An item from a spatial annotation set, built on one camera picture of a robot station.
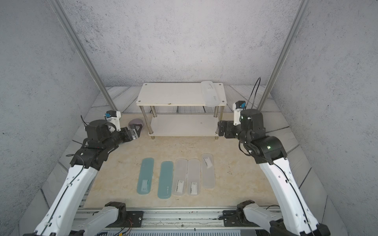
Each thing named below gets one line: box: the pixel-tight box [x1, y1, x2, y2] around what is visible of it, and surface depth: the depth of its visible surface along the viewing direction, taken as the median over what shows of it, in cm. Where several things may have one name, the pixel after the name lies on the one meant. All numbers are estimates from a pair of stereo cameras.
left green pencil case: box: [136, 157, 155, 195], surface depth 88 cm
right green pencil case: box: [157, 160, 174, 200], surface depth 87 cm
